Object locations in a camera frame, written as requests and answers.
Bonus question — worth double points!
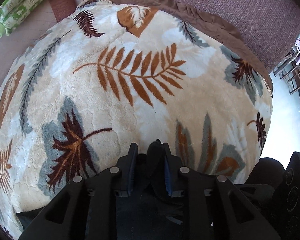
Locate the black pants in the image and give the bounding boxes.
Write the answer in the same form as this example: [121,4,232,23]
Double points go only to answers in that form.
[16,139,281,240]

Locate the leaf pattern fleece blanket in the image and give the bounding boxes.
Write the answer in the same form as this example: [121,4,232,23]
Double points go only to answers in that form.
[0,0,272,239]

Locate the wooden chair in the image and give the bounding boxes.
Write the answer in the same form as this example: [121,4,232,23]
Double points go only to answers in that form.
[273,31,300,95]

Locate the pink quilted bedsheet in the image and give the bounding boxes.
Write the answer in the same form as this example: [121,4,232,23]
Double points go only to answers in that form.
[0,0,300,85]

